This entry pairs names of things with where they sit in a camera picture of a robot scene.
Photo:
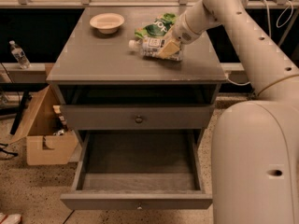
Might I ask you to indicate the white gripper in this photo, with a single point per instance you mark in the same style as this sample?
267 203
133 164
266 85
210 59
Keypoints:
181 32

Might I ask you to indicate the clear plastic bottle blue label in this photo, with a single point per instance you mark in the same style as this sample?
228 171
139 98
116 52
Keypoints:
154 48

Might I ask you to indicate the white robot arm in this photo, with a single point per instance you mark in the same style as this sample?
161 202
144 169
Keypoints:
255 144

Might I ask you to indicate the round upper drawer knob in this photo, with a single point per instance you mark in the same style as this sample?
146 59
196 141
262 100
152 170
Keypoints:
138 119

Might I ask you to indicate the closed grey upper drawer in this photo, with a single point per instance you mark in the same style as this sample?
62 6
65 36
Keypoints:
122 117

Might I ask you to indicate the open grey lower drawer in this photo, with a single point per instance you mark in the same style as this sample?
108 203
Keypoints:
120 170

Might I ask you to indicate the clear water bottle on ledge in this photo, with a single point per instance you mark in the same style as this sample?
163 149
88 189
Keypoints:
19 55

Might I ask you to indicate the green chip bag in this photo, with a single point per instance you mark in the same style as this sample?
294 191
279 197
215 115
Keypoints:
158 28

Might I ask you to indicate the white paper bowl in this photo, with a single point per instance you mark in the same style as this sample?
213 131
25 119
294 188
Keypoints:
107 23

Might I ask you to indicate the grey wooden cabinet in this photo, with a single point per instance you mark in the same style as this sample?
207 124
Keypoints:
98 69

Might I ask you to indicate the brown cardboard box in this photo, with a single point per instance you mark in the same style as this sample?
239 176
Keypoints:
38 126

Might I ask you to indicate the red white object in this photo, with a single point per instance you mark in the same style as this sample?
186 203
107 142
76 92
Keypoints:
10 219

